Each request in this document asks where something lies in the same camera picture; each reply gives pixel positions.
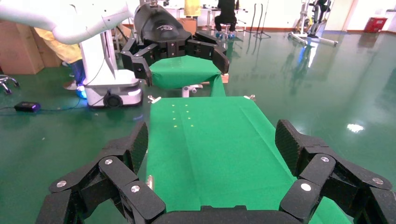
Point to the large green table cloth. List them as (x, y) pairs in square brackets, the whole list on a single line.
[(216, 148)]

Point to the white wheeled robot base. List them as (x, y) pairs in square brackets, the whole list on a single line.
[(99, 61)]

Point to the white metal equipment stand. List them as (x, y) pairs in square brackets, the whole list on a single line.
[(323, 40)]

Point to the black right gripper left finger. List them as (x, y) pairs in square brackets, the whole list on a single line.
[(123, 173)]

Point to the white table leg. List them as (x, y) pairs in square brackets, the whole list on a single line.
[(185, 91)]

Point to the light wooden board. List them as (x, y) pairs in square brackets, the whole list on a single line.
[(225, 79)]

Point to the draped green cloth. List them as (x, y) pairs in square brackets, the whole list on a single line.
[(182, 72)]

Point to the person in yellow coat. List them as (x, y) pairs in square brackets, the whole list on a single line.
[(65, 51)]

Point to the silver binder clip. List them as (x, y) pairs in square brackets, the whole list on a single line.
[(250, 97), (150, 182), (153, 99)]

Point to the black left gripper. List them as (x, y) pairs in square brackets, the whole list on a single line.
[(157, 28)]

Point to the person in black clothes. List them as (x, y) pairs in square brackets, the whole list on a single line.
[(227, 12)]

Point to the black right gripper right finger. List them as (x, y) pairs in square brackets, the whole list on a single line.
[(315, 173)]

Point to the person in yellow shirt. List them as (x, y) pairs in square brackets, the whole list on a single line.
[(192, 7)]

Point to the taped brown cardboard box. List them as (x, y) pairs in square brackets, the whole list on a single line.
[(188, 25)]

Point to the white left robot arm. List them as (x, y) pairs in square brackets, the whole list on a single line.
[(77, 21)]

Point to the chrome office chair base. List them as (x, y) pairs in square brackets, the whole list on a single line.
[(7, 82)]

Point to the black tripod stand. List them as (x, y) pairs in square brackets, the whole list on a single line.
[(261, 34)]

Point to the red metal cabinet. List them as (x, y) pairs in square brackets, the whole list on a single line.
[(375, 24)]

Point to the smaller brown cardboard box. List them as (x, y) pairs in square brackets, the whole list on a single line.
[(48, 58)]

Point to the black power adapter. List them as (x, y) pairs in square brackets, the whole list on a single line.
[(27, 107)]

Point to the large brown cardboard box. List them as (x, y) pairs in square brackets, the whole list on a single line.
[(15, 46)]

